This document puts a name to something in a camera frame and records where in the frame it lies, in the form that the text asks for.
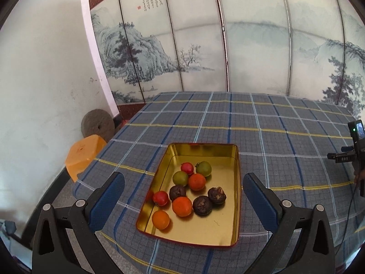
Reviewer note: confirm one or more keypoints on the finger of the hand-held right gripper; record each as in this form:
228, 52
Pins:
340, 158
348, 149

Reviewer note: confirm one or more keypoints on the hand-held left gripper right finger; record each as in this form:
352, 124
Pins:
259, 201

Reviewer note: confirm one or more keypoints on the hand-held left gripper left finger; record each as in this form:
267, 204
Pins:
107, 202

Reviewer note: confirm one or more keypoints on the gold metal tin tray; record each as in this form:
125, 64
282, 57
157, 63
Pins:
222, 222

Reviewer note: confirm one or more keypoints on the red apple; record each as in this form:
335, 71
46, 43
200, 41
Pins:
160, 198
187, 168

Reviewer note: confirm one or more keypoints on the orange tangerine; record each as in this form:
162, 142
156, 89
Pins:
160, 219
182, 206
197, 182

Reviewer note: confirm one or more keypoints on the green apple with stem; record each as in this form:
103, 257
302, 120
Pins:
204, 168

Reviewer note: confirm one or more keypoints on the person's right hand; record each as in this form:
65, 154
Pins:
360, 174

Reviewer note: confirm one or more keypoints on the orange plastic stool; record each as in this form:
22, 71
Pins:
82, 155

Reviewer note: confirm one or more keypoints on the blue plaid tablecloth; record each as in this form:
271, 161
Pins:
285, 148

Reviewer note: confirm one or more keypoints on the round grey millstone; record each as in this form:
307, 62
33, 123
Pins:
92, 122

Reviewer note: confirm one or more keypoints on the blue object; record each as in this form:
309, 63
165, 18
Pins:
8, 227

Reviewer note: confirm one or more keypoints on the painted landscape folding screen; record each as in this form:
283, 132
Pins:
242, 34

